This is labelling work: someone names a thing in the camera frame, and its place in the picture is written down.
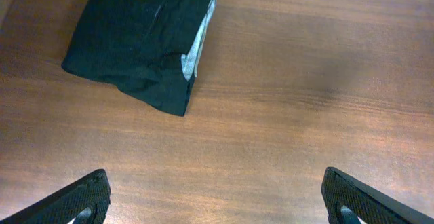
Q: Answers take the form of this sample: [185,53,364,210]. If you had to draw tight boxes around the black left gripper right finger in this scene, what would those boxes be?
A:
[321,167,433,224]

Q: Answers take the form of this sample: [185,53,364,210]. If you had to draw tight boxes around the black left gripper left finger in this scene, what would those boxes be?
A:
[1,169,111,223]

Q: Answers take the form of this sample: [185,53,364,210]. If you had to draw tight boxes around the black shorts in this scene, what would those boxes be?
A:
[62,0,209,116]

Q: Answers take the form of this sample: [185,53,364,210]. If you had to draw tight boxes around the folded grey shorts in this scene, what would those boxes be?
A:
[180,0,216,81]

